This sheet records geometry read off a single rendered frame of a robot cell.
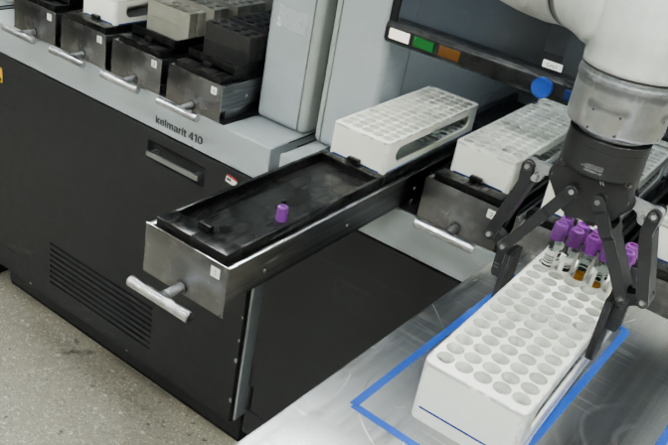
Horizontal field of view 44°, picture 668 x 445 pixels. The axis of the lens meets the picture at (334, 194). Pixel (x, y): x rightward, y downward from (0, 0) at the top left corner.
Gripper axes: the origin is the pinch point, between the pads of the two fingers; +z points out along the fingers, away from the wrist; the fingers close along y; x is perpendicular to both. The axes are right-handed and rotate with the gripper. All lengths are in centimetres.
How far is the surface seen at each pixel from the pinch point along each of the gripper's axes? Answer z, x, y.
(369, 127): 0.8, 26.8, -39.4
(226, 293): 10.1, -11.1, -32.8
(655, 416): 5.3, -0.3, 13.0
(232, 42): 1, 39, -78
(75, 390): 87, 24, -98
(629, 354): 5.3, 8.2, 7.9
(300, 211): 7.0, 7.2, -36.3
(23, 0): 7, 33, -129
